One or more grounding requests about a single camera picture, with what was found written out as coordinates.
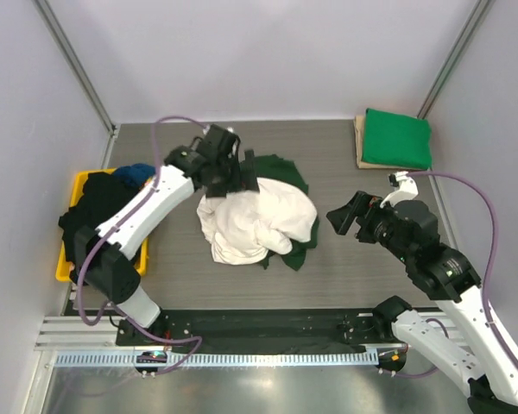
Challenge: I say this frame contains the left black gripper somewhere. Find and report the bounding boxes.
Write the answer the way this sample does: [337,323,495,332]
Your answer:
[205,147,258,198]

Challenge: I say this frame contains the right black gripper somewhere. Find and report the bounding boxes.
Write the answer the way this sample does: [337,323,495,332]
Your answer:
[325,189,412,261]

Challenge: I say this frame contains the white and green raglan t-shirt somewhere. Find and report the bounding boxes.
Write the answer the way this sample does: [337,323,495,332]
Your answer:
[197,154,319,271]

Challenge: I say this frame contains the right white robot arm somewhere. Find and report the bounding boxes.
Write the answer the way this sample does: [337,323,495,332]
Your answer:
[326,191,518,413]

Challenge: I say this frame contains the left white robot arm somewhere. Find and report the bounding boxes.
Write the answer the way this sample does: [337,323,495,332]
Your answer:
[73,124,259,345]

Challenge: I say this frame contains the folded bright green t-shirt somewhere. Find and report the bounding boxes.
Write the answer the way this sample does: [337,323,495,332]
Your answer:
[362,108,433,170]

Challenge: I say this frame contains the folded beige t-shirt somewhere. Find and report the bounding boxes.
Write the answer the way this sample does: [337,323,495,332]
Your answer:
[353,115,420,171]

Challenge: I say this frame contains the blue garment in bin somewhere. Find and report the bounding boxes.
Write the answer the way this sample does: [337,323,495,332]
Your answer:
[111,163,155,188]

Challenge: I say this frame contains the black t-shirt in bin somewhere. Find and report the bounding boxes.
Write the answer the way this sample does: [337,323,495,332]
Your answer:
[55,168,142,282]

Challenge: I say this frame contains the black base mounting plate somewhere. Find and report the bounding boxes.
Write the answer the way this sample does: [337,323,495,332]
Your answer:
[116,306,415,355]

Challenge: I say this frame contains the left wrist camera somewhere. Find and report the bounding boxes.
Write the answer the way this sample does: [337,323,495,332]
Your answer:
[203,123,235,135]

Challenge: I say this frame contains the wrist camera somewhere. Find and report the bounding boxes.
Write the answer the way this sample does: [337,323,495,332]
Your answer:
[203,123,235,135]
[382,171,419,206]

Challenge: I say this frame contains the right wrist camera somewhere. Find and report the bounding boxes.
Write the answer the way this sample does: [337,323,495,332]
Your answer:
[382,171,419,206]

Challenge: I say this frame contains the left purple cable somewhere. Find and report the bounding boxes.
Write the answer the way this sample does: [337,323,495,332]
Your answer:
[75,115,211,376]

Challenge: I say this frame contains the slotted cable duct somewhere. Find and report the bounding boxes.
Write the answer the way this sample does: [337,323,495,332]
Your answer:
[54,349,378,369]

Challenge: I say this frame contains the aluminium extrusion rail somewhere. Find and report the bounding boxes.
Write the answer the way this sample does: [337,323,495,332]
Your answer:
[35,317,117,351]

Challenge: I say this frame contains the right aluminium corner post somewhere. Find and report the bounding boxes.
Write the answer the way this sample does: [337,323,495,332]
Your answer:
[416,0,495,119]

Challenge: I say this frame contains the aluminium corner post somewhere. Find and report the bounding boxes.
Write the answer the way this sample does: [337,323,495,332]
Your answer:
[32,0,118,135]
[416,0,495,119]

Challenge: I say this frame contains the left aluminium corner post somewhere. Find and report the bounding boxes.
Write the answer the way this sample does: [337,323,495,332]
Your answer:
[32,0,118,135]

